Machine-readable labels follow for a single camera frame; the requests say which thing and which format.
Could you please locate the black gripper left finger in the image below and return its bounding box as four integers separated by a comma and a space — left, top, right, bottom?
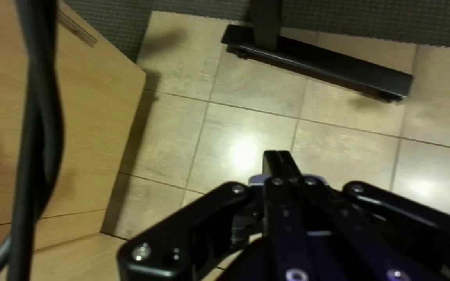
115, 148, 315, 281

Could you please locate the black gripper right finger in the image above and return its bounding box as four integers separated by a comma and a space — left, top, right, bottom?
279, 149, 450, 281

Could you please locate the wooden base cabinet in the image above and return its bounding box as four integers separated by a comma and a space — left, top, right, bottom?
0, 0, 148, 281

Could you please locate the black metal stand base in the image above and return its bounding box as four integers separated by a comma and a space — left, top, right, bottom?
220, 0, 415, 104

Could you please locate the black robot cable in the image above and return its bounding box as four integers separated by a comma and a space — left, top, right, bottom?
4, 0, 65, 281

